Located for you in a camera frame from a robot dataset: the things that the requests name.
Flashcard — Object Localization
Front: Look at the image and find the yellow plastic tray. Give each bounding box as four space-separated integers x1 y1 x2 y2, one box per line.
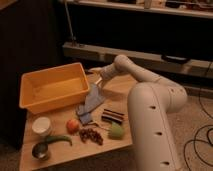
19 63 90 114

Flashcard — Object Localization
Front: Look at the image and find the grey lower shelf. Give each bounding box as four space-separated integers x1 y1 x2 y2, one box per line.
63 42 213 79

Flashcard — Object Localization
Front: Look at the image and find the red orange apple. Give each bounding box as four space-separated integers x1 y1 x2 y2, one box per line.
66 119 79 134

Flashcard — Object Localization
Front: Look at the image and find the dark grape bunch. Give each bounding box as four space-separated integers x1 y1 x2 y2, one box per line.
79 128 103 145

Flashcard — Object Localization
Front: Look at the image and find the white round container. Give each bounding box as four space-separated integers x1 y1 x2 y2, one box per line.
32 117 52 137

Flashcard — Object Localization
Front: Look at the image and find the black device on shelf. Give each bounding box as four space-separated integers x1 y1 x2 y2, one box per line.
161 55 191 64

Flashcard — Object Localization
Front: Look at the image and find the metal pole stand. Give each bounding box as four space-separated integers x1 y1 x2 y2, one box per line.
64 0 77 46

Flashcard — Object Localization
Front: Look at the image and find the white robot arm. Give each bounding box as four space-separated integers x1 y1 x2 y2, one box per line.
90 55 187 171

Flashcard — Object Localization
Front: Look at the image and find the black cable on floor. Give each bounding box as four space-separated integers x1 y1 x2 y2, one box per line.
183 61 213 168

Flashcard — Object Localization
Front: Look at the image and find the blue grey cloth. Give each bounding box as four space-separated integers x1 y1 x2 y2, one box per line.
76 84 105 125

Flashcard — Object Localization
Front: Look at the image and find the green pear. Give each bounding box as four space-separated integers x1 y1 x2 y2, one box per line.
108 122 124 139

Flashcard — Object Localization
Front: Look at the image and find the wooden table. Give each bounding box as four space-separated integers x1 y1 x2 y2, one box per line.
19 75 136 171

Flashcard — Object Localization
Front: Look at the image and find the green chili pepper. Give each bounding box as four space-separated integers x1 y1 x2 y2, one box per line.
44 135 72 146

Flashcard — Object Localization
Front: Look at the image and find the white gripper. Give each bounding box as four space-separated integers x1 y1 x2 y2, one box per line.
90 64 117 87

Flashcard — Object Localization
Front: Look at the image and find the upper shelf with items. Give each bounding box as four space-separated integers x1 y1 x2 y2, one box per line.
58 0 213 19

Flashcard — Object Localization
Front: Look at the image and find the metal cup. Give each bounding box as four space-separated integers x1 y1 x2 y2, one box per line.
32 142 50 160

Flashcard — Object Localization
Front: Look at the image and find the dark striped brush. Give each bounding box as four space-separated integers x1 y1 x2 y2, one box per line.
101 109 124 124

